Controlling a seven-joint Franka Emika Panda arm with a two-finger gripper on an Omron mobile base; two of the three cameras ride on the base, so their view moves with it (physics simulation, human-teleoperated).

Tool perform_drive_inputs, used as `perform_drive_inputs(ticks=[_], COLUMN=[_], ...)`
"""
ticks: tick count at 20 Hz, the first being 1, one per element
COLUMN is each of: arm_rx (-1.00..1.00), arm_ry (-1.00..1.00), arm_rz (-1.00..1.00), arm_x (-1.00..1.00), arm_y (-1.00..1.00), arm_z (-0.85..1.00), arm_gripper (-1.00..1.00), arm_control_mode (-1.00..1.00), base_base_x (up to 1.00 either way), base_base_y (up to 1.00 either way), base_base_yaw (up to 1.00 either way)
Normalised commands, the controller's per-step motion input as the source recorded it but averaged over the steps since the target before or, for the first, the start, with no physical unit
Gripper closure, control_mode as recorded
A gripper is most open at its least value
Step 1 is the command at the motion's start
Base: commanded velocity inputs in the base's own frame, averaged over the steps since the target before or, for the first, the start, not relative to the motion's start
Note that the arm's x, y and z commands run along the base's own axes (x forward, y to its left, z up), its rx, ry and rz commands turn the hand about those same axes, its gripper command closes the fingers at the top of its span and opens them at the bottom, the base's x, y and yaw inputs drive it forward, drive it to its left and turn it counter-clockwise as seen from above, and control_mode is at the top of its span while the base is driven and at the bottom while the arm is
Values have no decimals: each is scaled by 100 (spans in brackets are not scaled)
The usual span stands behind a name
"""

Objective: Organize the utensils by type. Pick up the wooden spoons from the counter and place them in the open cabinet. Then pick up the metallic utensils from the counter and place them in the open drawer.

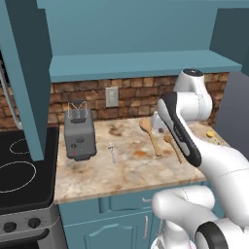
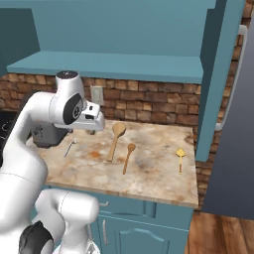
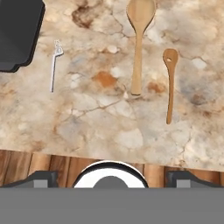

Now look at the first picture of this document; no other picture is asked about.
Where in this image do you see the small yellow object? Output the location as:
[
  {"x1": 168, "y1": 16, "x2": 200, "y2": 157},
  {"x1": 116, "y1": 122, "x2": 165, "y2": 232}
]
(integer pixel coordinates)
[{"x1": 205, "y1": 128, "x2": 218, "y2": 139}]

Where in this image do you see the silver cabinet door handle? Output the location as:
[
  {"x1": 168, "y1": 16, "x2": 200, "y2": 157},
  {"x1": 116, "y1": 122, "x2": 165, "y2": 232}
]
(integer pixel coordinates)
[{"x1": 143, "y1": 215, "x2": 150, "y2": 241}]

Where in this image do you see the grey curved bar handle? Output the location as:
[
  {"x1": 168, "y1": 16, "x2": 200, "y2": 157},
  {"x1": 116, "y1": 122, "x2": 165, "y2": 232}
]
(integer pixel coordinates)
[{"x1": 0, "y1": 64, "x2": 23, "y2": 131}]

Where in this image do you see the teal drawer front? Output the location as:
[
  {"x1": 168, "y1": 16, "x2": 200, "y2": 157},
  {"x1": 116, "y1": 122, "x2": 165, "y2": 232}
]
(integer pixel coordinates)
[{"x1": 98, "y1": 190, "x2": 158, "y2": 214}]

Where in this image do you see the large wooden spoon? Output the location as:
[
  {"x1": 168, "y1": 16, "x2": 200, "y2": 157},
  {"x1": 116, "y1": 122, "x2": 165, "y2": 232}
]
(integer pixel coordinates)
[{"x1": 138, "y1": 117, "x2": 162, "y2": 158}]

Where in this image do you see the teal open cabinet door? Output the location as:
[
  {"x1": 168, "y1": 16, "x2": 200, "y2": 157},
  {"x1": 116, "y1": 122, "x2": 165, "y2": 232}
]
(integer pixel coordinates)
[{"x1": 0, "y1": 0, "x2": 53, "y2": 162}]

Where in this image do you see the teal base cabinet door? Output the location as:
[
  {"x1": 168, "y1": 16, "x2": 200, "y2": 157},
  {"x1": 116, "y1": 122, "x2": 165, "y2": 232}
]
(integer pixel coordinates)
[{"x1": 62, "y1": 210, "x2": 155, "y2": 249}]

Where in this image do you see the slim metallic utensil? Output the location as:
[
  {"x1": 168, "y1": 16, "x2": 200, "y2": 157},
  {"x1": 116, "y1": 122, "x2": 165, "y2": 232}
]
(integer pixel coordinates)
[{"x1": 107, "y1": 140, "x2": 117, "y2": 165}]

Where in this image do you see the grey toaster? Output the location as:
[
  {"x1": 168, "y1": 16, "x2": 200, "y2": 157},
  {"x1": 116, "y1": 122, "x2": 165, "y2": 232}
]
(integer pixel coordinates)
[{"x1": 63, "y1": 100, "x2": 98, "y2": 162}]

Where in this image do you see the black glass-top stove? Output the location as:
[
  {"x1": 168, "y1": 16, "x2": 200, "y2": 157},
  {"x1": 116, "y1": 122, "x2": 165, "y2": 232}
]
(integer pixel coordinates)
[{"x1": 0, "y1": 125, "x2": 67, "y2": 249}]

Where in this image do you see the teal wall cabinet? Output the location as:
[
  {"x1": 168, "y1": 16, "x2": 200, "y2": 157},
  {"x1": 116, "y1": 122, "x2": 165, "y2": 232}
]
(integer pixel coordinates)
[{"x1": 36, "y1": 0, "x2": 249, "y2": 84}]

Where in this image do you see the white wall outlet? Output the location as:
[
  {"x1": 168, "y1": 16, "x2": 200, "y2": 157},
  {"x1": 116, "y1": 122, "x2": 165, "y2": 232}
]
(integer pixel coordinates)
[{"x1": 105, "y1": 86, "x2": 120, "y2": 109}]

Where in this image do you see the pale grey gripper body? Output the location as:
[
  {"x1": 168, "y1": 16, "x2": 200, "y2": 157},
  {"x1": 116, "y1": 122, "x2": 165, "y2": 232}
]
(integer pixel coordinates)
[{"x1": 151, "y1": 110, "x2": 168, "y2": 131}]

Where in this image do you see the black stove knob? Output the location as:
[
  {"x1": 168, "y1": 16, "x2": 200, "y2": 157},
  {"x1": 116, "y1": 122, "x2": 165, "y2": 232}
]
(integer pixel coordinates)
[
  {"x1": 2, "y1": 221, "x2": 18, "y2": 233},
  {"x1": 27, "y1": 217, "x2": 42, "y2": 230}
]

